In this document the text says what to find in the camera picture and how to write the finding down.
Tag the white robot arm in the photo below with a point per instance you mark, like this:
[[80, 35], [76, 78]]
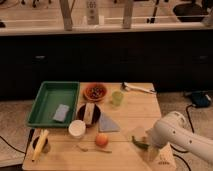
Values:
[[170, 129]]

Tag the black office chair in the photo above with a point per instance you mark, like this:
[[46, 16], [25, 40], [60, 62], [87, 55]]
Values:
[[189, 12]]

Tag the orange bowl with beans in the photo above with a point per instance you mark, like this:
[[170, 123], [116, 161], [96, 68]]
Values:
[[95, 92]]

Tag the white cup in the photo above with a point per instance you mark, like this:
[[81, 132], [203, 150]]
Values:
[[77, 129]]

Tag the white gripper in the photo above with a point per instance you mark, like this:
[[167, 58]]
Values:
[[153, 140]]

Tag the dark brown bowl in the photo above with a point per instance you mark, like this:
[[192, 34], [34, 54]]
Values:
[[96, 114]]

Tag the beige block in bowl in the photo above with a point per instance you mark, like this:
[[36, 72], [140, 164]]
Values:
[[88, 114]]

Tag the blue sponge in tray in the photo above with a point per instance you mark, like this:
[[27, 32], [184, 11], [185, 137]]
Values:
[[61, 113]]

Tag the small black bowl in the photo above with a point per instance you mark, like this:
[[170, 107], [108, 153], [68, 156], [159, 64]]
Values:
[[46, 148]]

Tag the green plastic cup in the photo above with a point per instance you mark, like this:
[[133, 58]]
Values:
[[117, 97]]

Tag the blue triangular cloth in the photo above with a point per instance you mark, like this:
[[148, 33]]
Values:
[[106, 124]]

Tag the green plastic tray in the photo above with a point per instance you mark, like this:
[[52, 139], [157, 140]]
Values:
[[50, 96]]

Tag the wooden spoon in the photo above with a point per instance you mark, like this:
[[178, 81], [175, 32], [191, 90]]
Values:
[[95, 149]]

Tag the orange fruit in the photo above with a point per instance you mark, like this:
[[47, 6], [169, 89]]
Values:
[[101, 139]]

